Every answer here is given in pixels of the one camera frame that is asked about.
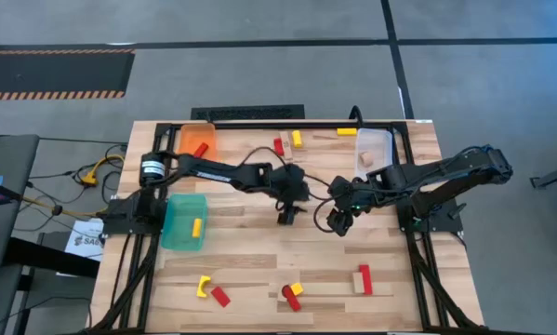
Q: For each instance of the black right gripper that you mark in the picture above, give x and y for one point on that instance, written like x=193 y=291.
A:
x=348 y=191

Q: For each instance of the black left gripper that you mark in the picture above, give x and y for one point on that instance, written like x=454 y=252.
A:
x=289 y=183

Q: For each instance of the red long block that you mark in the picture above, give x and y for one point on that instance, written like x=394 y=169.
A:
x=366 y=279

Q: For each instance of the natural wooden rectangular block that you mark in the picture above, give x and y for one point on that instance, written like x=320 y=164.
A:
x=358 y=283

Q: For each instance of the natural wooden plank with label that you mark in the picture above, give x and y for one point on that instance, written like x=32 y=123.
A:
x=287 y=149

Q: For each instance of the red arch block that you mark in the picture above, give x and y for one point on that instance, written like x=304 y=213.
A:
x=278 y=147

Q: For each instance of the yellow cube block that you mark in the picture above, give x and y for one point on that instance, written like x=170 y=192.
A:
x=297 y=289

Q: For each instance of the red cylinder block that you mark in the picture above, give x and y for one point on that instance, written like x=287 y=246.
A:
x=291 y=298

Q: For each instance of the yellow long block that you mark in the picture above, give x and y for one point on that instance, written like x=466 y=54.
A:
x=347 y=131

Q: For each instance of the small red block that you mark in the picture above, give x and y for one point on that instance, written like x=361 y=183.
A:
x=201 y=150

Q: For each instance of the yellow arch block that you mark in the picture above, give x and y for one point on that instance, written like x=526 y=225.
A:
x=200 y=286

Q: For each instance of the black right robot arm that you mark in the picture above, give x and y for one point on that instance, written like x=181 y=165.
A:
x=445 y=174

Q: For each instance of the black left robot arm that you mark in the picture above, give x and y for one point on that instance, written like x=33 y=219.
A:
x=213 y=176

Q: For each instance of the clear plastic bin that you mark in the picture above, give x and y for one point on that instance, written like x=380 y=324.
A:
x=375 y=139

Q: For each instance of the red rectangular block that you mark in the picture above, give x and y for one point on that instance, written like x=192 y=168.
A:
x=220 y=296

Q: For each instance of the black clamp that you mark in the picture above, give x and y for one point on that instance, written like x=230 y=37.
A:
x=352 y=114

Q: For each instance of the black perforated floor mat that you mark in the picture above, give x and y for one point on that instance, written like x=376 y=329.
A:
x=247 y=112

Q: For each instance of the green translucent plastic bin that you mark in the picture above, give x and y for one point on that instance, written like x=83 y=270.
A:
x=178 y=223

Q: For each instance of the orange translucent plastic bin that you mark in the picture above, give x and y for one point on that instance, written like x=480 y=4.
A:
x=189 y=139

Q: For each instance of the white printed paper sheet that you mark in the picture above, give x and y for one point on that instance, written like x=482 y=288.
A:
x=85 y=239

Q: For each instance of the black desk beam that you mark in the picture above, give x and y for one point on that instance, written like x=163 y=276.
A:
x=50 y=258

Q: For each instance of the black hazard-striped floor mat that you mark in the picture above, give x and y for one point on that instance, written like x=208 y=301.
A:
x=50 y=74

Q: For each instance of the grey desk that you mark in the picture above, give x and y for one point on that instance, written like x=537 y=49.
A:
x=8 y=158

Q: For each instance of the black aluminium table frame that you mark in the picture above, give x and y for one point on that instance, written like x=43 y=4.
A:
x=259 y=125

